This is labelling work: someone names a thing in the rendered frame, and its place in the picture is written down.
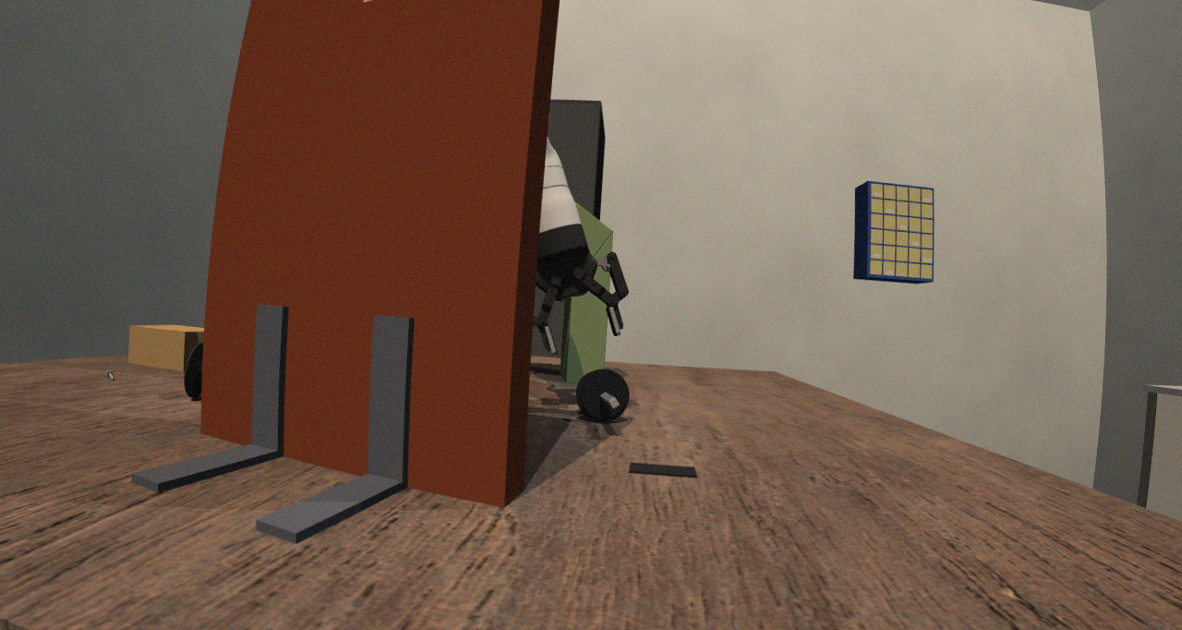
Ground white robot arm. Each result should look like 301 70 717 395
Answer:
539 138 582 233

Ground dark grey flat bar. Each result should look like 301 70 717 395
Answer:
629 462 697 478

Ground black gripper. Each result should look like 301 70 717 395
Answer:
533 225 629 355

